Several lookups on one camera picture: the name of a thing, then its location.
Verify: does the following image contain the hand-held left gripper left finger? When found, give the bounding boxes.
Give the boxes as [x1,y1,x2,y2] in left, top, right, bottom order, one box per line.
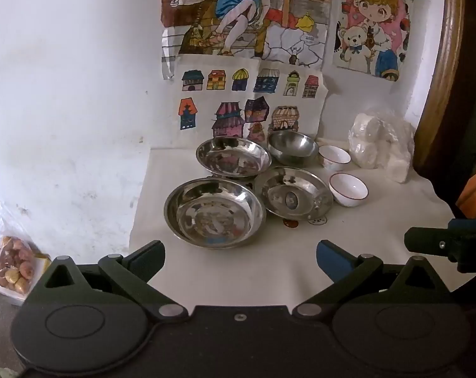
[45,239,189,320]

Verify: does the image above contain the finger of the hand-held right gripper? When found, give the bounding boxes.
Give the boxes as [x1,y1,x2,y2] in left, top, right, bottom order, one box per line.
[404,217,476,273]

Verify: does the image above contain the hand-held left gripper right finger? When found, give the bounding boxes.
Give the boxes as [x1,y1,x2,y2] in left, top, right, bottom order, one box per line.
[293,239,451,319]

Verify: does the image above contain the white red-rimmed ceramic bowl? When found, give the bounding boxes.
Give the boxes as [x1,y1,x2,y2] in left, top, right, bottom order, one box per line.
[318,145,351,171]
[328,173,369,208]

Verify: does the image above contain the large stainless steel plate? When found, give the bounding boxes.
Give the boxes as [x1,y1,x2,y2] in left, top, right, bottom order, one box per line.
[164,178,267,249]

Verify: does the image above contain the stainless steel bowl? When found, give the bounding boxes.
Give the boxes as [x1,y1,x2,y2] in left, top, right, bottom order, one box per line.
[267,131,319,167]

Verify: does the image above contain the white printed table mat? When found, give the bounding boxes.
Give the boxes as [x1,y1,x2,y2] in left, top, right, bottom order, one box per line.
[128,137,476,312]

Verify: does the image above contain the clear plastic bag white contents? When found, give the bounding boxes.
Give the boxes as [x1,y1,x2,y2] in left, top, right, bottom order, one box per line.
[348,111,415,184]

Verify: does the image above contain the plastic bag of fruit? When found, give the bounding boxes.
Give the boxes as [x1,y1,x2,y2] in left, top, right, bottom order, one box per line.
[0,201,45,296]

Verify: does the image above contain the coloured houses drawing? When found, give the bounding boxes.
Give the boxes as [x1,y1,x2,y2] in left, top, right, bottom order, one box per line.
[170,57,327,151]

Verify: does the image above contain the cartoon child drawing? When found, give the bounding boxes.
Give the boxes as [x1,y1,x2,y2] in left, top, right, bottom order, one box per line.
[333,0,417,83]

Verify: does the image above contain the coloured figure drawing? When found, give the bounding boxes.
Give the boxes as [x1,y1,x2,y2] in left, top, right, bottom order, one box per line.
[161,0,335,81]

